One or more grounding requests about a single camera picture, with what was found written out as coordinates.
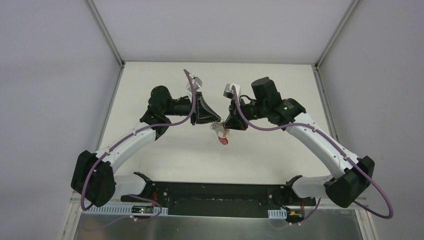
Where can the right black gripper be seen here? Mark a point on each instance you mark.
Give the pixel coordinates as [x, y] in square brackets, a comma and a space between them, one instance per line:
[236, 114]

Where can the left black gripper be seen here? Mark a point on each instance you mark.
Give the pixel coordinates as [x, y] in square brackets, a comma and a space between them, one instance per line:
[195, 108]

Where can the red handled keyring holder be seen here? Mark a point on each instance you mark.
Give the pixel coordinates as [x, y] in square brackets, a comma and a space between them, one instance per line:
[216, 127]

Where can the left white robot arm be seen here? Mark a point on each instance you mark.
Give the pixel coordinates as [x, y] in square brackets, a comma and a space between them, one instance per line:
[95, 175]

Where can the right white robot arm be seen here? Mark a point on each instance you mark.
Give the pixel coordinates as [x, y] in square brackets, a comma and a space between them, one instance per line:
[349, 174]

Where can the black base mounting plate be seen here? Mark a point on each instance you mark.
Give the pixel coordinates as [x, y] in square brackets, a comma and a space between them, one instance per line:
[223, 199]

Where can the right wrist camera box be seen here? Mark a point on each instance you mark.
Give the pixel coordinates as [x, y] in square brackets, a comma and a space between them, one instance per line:
[231, 89]

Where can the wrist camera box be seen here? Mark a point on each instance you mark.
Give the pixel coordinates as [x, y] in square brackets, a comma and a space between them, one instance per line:
[193, 83]
[231, 89]

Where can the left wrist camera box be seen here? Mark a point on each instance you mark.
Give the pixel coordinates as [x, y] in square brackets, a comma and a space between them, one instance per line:
[193, 83]

